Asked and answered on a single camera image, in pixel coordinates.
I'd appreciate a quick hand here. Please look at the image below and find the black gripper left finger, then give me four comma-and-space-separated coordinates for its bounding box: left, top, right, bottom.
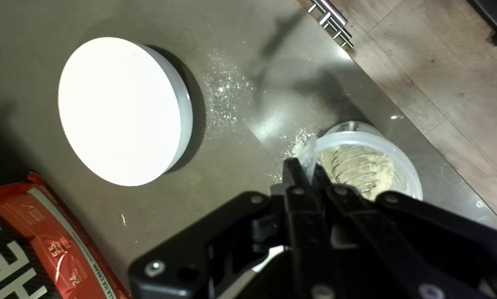
128, 157, 340, 299

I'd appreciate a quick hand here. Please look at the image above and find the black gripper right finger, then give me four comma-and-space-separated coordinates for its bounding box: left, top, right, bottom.
312, 163, 497, 299

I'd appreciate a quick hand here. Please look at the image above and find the white bowl with powder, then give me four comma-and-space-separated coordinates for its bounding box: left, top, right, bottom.
56, 35, 194, 188

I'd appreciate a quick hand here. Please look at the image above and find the clear plastic deli container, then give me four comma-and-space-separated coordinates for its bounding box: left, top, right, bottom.
312, 120, 425, 203

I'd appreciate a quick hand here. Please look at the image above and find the black whey protein bag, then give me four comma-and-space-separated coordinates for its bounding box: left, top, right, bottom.
0, 172, 131, 299

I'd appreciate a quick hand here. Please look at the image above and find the silver drawer bar handle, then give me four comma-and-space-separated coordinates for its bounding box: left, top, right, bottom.
306, 0, 357, 52

